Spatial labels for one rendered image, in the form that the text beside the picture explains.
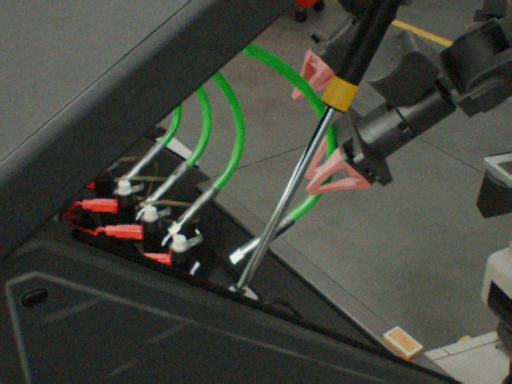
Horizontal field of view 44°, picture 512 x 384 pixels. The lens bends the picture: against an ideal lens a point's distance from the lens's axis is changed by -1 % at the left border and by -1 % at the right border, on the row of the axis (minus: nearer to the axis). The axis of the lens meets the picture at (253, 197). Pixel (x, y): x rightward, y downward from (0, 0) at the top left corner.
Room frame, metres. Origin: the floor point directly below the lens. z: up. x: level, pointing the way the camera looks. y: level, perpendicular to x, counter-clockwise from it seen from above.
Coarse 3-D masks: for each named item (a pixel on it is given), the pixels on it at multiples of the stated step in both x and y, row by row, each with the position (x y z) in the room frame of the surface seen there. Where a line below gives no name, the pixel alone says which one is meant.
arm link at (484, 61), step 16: (480, 32) 0.70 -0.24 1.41; (496, 32) 0.70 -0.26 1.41; (464, 48) 0.69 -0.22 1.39; (480, 48) 0.68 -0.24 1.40; (496, 48) 0.68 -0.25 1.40; (464, 64) 0.67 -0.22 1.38; (480, 64) 0.66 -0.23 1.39; (496, 64) 0.65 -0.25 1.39; (464, 80) 0.66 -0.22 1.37; (480, 80) 0.65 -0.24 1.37
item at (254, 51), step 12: (252, 48) 0.65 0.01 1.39; (264, 48) 0.67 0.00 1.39; (264, 60) 0.66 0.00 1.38; (276, 60) 0.66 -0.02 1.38; (288, 72) 0.67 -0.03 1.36; (300, 84) 0.67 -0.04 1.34; (312, 96) 0.68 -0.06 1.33; (324, 108) 0.69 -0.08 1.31; (336, 144) 0.70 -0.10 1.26; (324, 180) 0.69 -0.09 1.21; (300, 204) 0.69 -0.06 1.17; (312, 204) 0.69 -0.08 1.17; (300, 216) 0.68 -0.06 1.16
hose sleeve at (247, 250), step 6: (288, 216) 0.68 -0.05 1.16; (282, 222) 0.67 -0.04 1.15; (288, 222) 0.67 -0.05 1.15; (294, 222) 0.68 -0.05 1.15; (282, 228) 0.67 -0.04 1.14; (288, 228) 0.67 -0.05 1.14; (258, 234) 0.67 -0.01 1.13; (276, 234) 0.67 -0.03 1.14; (252, 240) 0.67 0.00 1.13; (258, 240) 0.66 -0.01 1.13; (246, 246) 0.66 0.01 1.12; (252, 246) 0.66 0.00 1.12; (240, 252) 0.66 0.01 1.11; (246, 252) 0.65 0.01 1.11; (252, 252) 0.65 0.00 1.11; (246, 258) 0.66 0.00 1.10
